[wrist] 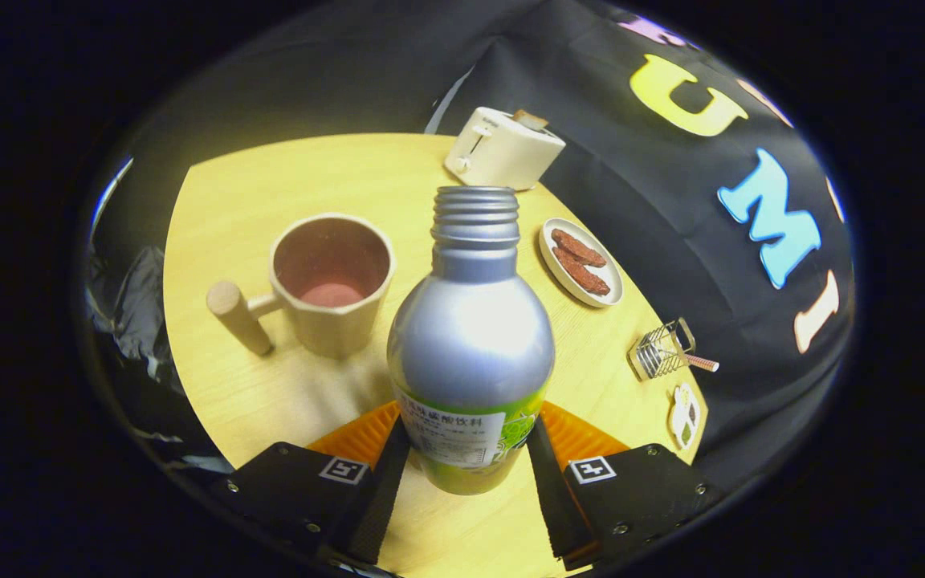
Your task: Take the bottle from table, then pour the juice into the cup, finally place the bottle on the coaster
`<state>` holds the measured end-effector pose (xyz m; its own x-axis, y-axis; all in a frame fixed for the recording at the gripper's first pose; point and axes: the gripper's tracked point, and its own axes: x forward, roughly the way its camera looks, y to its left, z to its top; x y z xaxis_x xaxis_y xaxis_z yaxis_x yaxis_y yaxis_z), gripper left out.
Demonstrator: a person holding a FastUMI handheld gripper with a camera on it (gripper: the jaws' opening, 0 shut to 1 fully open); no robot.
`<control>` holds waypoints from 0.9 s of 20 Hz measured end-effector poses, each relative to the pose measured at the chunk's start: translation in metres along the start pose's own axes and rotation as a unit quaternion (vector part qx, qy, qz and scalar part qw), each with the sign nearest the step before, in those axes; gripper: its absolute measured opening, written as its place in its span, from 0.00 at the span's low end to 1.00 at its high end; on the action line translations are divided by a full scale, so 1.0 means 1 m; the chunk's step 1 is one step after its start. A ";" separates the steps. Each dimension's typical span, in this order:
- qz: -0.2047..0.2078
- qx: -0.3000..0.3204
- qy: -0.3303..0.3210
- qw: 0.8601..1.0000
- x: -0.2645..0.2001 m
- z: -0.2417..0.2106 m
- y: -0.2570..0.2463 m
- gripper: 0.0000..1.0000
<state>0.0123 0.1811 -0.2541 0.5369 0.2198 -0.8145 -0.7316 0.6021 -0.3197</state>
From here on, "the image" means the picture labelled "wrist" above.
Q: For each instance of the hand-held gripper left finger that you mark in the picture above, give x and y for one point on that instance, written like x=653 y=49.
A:
x=378 y=502

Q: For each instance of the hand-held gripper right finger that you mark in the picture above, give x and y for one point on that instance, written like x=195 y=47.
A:
x=559 y=502

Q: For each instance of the silver bottle with green label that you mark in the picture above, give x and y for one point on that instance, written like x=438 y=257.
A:
x=470 y=341

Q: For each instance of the white sectioned condiment dish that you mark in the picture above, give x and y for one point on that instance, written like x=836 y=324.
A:
x=684 y=417

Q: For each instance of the brown sausage piece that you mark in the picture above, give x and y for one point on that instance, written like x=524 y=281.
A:
x=584 y=275
x=579 y=247

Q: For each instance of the white oval plate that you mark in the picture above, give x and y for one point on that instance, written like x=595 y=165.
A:
x=560 y=269

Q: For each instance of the dark plastic bag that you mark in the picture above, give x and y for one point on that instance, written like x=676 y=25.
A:
x=137 y=321

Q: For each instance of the black backdrop cloth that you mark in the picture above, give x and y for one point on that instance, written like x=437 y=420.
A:
x=655 y=185

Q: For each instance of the wooden table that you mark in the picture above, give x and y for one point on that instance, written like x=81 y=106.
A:
x=270 y=185

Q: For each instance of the white toaster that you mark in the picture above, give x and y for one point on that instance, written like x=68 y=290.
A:
x=503 y=152

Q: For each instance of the toast slice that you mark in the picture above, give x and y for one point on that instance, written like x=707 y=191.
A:
x=530 y=120

